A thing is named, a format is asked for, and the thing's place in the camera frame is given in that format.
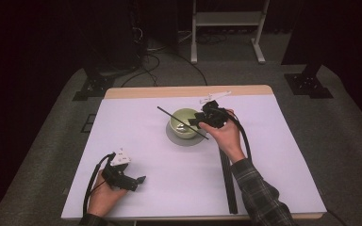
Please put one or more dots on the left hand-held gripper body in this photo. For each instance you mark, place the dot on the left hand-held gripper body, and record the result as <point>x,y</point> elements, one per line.
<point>119,179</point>

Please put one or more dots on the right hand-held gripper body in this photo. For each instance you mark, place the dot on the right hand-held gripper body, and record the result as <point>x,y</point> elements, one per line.
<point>215,116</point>

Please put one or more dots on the green bowl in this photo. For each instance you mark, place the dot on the green bowl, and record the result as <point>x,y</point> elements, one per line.
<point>179,121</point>

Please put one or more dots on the thin black chopstick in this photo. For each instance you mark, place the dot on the thin black chopstick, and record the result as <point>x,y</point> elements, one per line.
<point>171,116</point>

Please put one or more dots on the person's right hand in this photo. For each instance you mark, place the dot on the person's right hand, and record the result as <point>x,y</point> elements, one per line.
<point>227,138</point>

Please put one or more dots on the person's left hand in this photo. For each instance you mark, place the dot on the person's left hand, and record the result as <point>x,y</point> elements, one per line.
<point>102,199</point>

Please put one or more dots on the white table sheet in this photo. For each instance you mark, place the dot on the white table sheet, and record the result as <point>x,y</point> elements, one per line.
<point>157,175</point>

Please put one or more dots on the wooden table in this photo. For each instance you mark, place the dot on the wooden table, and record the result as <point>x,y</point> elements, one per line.
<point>169,91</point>

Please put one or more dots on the black stand base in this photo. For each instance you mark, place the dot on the black stand base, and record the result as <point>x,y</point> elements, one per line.
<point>308,84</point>
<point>94,88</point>

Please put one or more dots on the white metal stand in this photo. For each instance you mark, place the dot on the white metal stand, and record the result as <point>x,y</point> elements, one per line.
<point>227,19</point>

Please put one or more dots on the black square floor frame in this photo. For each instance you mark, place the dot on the black square floor frame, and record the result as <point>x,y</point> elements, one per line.
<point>88,123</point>

